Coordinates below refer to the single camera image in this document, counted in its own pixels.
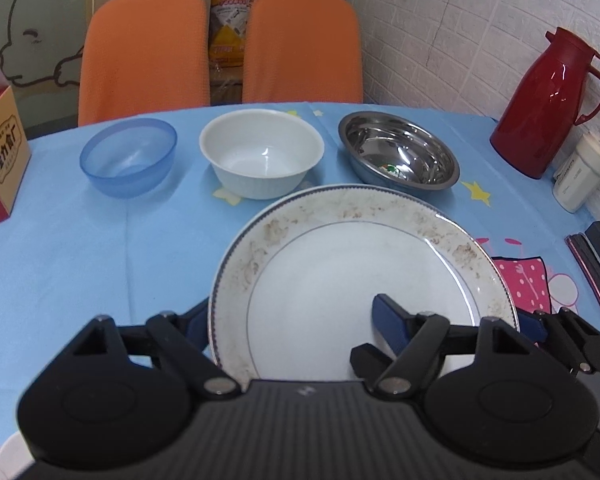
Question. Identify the translucent blue plastic bowl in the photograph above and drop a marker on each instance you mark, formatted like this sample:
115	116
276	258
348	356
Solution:
125	157

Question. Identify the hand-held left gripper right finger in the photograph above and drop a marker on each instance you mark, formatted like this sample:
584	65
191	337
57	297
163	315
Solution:
386	317

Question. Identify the stainless steel bowl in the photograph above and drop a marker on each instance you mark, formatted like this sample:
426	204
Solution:
400	152

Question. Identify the orange chair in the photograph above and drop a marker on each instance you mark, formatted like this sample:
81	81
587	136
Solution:
302	47
145	55

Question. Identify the red thermos jug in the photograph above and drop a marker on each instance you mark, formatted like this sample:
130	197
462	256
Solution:
545	105

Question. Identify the black and pink long case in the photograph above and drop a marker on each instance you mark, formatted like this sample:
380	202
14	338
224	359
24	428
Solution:
592	280

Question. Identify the white ceramic bowl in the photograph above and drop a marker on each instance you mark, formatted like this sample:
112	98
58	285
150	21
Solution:
262	152

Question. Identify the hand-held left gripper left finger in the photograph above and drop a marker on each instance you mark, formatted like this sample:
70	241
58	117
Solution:
196	324

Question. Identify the yellow packaging bag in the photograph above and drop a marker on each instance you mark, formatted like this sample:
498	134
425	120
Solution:
230	20

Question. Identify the cartoon wall sticker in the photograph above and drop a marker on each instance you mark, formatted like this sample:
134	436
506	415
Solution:
35	60

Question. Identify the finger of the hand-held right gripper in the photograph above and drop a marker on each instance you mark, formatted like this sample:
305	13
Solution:
531	325

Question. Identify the white round dish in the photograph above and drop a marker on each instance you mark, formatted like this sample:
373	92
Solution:
12	460

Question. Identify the white plate with blue rim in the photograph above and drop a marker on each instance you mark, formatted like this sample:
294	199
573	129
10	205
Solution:
350	280

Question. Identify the white lidded cup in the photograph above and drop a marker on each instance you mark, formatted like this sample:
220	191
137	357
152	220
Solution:
580	175

